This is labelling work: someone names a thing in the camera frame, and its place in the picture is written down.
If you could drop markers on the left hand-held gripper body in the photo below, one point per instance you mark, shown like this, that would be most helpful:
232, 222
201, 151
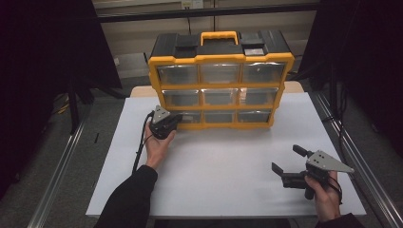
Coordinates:
161, 125

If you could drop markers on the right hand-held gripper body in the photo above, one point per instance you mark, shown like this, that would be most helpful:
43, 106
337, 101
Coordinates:
323, 163

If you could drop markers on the clear plastic drawer bin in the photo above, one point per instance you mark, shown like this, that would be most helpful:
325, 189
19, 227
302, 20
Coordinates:
191, 117

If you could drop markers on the yellow and black organizer cabinet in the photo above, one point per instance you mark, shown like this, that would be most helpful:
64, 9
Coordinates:
218, 86

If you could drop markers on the person's left hand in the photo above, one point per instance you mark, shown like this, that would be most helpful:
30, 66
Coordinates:
157, 148

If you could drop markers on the person's right hand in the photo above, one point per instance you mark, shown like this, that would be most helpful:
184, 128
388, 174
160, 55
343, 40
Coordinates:
326, 201

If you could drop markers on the light wooden table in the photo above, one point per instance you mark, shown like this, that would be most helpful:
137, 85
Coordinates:
142, 91

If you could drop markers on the group of clear plastic drawers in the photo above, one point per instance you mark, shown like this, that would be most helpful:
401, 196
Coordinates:
219, 73

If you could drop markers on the small black floor item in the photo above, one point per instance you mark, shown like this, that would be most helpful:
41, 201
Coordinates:
96, 138

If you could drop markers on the black metal stand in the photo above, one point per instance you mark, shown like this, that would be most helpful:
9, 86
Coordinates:
73, 110

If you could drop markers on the black horizontal bar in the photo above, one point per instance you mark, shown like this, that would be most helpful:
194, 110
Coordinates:
158, 14

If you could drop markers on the black curtain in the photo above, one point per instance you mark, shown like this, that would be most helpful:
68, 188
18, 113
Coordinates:
38, 63
374, 47

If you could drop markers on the metal floor rail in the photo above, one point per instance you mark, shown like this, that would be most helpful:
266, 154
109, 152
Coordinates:
53, 186
374, 190

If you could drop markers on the white wall socket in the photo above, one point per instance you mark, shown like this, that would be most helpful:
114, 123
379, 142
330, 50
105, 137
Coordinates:
191, 3

